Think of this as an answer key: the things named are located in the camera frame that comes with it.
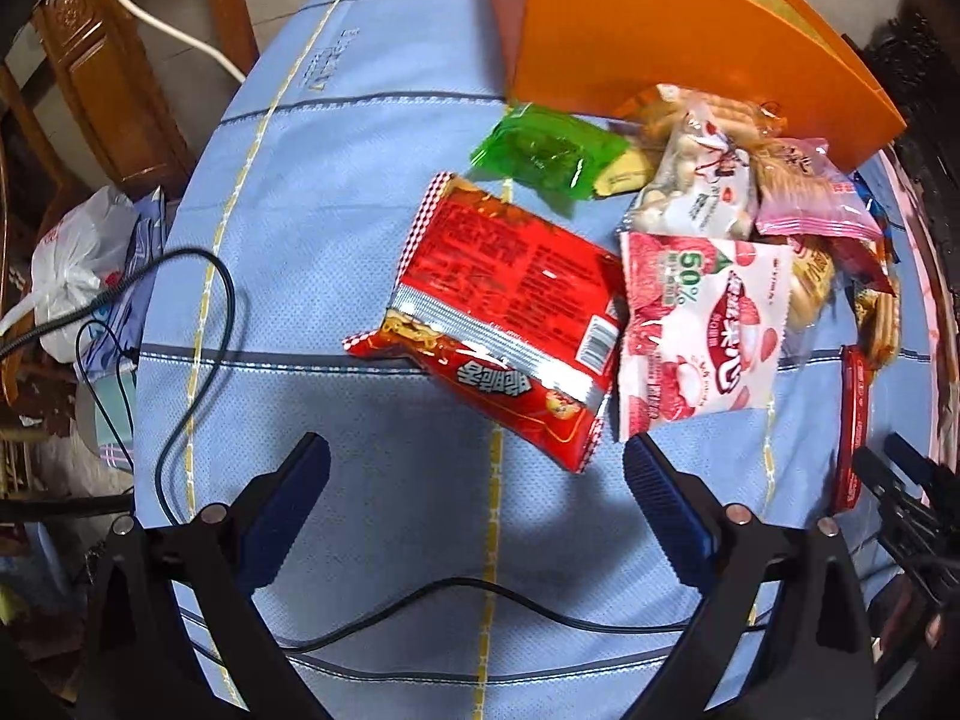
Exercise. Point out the orange cardboard box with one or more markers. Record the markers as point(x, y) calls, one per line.
point(637, 37)

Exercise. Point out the red round-biscuit packet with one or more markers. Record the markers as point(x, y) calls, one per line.
point(862, 259)

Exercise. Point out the blue white-print snack packet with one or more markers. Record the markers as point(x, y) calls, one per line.
point(870, 202)

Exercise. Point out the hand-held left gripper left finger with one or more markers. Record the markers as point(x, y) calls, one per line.
point(289, 510)

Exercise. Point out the stick biscuit clear packet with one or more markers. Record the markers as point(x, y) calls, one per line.
point(750, 124)

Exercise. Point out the long red bar packet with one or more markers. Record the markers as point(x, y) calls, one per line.
point(851, 427)

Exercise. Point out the green snack packet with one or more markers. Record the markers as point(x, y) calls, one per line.
point(540, 150)

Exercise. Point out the long biscuit packet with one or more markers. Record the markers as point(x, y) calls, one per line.
point(877, 322)

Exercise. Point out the pink mattress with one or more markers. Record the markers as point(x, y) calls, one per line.
point(926, 300)

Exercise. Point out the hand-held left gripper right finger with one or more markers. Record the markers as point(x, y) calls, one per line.
point(667, 502)

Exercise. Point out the pink strawberry snack packet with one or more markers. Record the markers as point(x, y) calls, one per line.
point(697, 330)

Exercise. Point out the tan biscuit packet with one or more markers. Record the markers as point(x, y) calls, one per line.
point(810, 277)

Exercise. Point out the blue checked bed sheet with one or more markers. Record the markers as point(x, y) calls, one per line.
point(337, 165)

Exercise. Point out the red noodle packet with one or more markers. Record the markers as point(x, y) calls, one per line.
point(510, 270)

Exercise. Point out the carved wooden chair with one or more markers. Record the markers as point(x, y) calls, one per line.
point(112, 90)

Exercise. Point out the white plastic bag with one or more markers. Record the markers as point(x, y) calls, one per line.
point(67, 255)

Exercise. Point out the black carved headboard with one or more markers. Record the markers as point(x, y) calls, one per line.
point(930, 90)

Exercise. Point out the white red-print snack packet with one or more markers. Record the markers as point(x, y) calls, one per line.
point(697, 195)

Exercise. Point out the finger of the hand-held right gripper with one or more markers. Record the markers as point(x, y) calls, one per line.
point(877, 472)
point(911, 457)

